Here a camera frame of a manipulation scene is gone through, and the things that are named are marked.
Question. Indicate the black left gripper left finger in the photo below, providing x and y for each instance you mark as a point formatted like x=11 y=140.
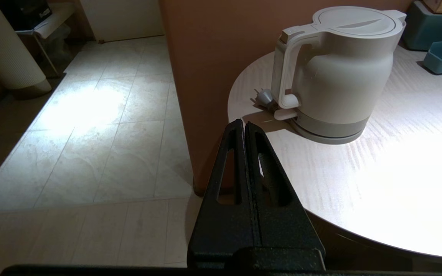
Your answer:
x=225 y=230

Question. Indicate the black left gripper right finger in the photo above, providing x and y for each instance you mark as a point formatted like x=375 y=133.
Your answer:
x=286 y=230

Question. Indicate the white electric kettle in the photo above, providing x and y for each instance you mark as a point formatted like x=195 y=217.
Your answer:
x=340 y=76

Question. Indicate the white round kettle base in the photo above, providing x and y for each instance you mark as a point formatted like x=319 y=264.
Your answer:
x=328 y=134

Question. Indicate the blue rectangular box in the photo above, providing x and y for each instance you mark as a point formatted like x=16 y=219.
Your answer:
x=432 y=30

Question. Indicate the clear plastic bag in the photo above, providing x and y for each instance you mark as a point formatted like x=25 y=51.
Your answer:
x=58 y=40

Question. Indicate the white metal-legged shelf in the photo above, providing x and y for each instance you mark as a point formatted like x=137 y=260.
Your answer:
x=52 y=19

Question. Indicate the white ribbed cylinder bin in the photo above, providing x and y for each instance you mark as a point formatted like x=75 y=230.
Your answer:
x=6 y=53

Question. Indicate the black box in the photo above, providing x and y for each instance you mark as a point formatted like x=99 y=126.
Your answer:
x=25 y=11

